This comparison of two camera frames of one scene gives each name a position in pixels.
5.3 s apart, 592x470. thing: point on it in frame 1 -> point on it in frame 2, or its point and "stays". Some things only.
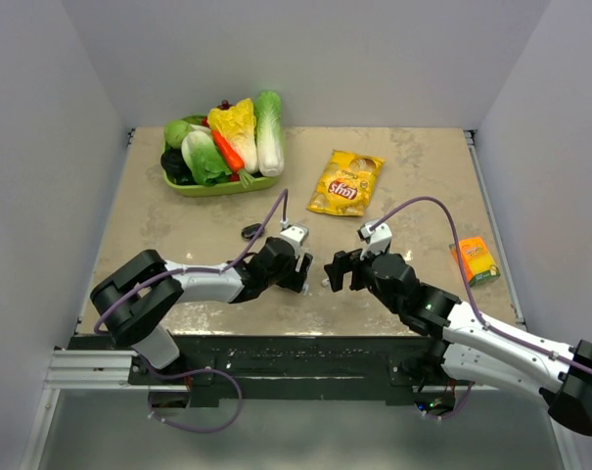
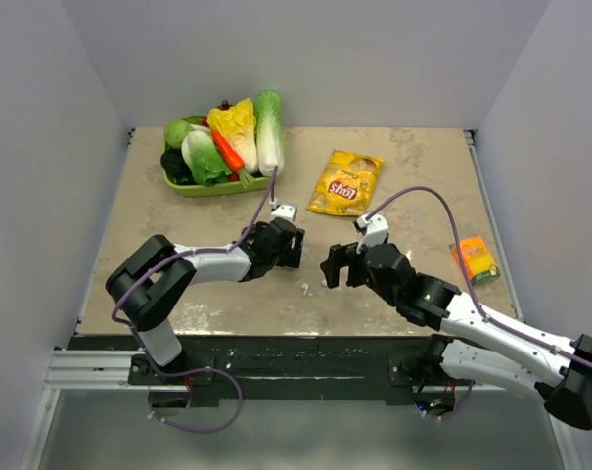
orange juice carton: (478, 266) stays
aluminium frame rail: (90, 369) stays
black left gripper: (295, 279) -> (292, 257)
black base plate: (290, 371) stays
